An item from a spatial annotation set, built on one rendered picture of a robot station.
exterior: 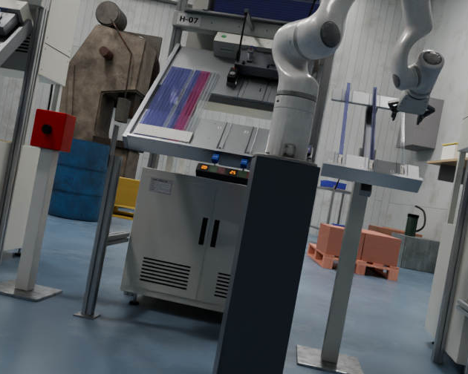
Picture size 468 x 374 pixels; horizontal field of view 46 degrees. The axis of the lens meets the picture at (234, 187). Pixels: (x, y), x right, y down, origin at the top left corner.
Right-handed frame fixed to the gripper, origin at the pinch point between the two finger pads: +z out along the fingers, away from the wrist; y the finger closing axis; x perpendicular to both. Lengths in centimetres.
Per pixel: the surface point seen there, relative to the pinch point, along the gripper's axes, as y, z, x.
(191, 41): 100, 36, -57
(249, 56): 66, 15, -33
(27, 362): 102, -1, 114
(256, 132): 55, 13, 9
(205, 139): 74, 11, 17
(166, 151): 87, 12, 25
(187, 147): 79, 8, 25
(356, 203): 11.8, 20.6, 28.2
